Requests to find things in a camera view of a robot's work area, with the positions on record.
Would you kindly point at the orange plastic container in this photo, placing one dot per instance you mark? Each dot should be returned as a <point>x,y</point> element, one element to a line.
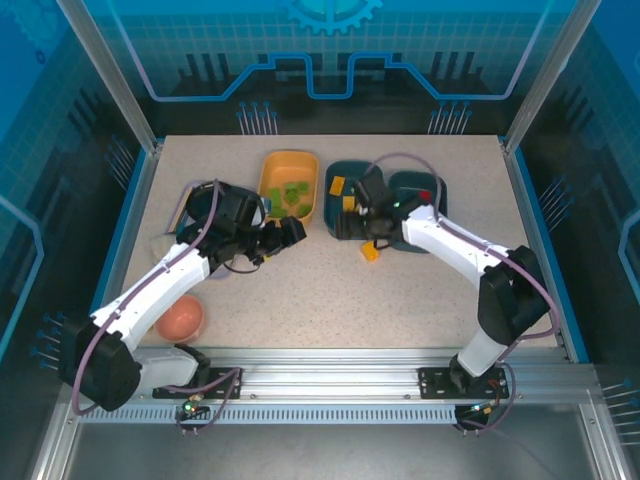
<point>287,165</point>

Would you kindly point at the beige folded cloth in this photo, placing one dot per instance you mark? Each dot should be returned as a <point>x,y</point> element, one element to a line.
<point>159,247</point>

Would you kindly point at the small green lego brick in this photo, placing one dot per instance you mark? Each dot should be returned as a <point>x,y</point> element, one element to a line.
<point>290,188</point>

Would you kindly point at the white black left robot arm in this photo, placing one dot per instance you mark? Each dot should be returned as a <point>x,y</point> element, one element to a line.
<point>150,295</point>

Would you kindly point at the salmon pink bowl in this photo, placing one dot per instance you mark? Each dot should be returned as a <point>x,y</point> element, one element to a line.
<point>180,317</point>

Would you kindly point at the teal plastic container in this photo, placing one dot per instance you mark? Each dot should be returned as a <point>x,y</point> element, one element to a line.
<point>332,215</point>
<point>410,180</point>

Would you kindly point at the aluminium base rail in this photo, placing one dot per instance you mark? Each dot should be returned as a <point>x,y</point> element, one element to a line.
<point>325,375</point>

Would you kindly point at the aluminium frame post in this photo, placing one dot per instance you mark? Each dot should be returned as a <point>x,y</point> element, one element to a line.
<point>110,75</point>
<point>550,75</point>

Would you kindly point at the blue table side trim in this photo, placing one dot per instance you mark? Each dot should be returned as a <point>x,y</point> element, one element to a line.
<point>130,210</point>
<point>532,200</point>

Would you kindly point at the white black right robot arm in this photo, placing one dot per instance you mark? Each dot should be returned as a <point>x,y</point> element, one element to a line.
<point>450,240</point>

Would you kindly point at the aluminium side rail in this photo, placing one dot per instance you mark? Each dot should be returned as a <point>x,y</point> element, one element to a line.
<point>520,200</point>
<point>141,210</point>

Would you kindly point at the blue printed back panel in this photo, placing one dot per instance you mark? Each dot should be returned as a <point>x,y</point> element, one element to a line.
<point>320,50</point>

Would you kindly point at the blue printed side panel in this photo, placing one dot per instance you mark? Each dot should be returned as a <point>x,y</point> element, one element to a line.
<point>600,175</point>
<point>40,150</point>

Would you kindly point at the long yellow lego brick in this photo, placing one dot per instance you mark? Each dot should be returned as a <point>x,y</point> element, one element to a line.
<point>336,186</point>

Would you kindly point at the status light connector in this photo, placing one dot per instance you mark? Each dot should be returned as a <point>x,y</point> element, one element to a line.
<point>189,407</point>
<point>480,410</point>

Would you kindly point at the red lego brick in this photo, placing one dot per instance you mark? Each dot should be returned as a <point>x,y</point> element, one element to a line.
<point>425,195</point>

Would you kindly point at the long green lego brick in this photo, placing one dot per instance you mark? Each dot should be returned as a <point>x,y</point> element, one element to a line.
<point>277,210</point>
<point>303,207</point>

